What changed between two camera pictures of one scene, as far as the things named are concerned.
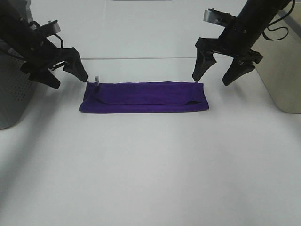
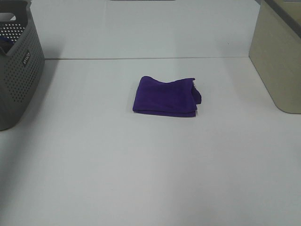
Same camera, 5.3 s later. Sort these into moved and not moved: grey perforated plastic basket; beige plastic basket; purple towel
Moved: purple towel
Not moved: beige plastic basket; grey perforated plastic basket
